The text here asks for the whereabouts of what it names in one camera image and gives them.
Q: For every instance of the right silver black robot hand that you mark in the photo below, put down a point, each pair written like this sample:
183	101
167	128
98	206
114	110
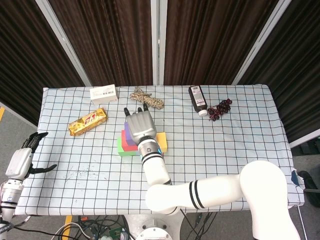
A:
141	125

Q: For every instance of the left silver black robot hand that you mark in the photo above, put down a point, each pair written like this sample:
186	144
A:
20	165

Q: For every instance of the purple foam cube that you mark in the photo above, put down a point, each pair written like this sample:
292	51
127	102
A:
128	136

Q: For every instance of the red foam cube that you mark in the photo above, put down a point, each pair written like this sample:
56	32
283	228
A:
127	146

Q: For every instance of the yellow foam cube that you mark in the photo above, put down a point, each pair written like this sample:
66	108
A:
162	142

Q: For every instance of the green foam cube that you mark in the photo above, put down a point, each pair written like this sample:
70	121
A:
125	153

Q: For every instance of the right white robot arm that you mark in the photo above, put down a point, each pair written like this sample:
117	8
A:
212	190

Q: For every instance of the white cardboard box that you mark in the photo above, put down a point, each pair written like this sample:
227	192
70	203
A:
103	94

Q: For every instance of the golden snack package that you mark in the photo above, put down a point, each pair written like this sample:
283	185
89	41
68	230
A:
88	122

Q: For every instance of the yellow floor tape strip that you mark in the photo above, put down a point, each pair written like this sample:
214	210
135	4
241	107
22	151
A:
2	113
67	220

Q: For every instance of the dark brown bottle white cap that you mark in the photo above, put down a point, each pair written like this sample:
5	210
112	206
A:
198	100

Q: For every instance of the white black checkered tablecloth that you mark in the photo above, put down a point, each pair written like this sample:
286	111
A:
100	187

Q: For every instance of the orange connector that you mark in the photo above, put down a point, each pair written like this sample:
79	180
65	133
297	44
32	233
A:
84	218

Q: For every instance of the dark brown pleated curtain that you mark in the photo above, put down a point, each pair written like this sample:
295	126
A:
300	75
25	62
212	42
107	42

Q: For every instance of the green circuit board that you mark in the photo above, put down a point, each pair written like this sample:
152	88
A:
115	232

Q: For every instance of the black bulky object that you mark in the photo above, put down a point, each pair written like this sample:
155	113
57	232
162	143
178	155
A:
311	181

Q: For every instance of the white partition frame post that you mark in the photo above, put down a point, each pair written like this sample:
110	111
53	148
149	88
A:
261	40
63	40
153	37

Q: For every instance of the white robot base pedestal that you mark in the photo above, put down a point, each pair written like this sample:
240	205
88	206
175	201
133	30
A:
155	226

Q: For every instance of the white partition base rail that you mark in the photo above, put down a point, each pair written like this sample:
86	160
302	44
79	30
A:
305	141

